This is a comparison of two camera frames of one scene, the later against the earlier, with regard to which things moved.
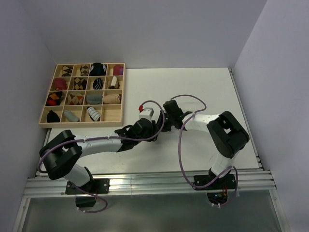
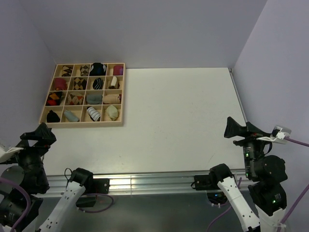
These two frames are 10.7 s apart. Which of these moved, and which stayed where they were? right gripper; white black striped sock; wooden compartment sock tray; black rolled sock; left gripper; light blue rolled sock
Moved: left gripper; right gripper
Stayed: light blue rolled sock; black rolled sock; white black striped sock; wooden compartment sock tray
